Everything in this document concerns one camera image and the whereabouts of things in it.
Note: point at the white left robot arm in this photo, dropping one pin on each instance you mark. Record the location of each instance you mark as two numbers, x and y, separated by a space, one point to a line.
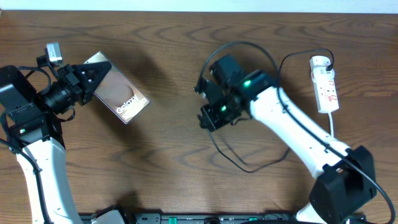
34 132

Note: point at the white power strip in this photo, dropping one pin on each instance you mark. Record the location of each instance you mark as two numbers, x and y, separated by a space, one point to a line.
325 93

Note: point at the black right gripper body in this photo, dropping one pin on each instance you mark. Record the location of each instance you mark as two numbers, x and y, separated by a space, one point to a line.
222 112

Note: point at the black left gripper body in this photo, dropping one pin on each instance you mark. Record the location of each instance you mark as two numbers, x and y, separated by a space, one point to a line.
76 84

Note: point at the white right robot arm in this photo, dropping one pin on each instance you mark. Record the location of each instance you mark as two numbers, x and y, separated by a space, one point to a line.
343 175

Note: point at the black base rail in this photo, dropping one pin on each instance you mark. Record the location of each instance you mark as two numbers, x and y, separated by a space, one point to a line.
114 217

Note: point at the white USB charger adapter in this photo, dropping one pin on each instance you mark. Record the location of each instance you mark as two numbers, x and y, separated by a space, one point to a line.
321 65

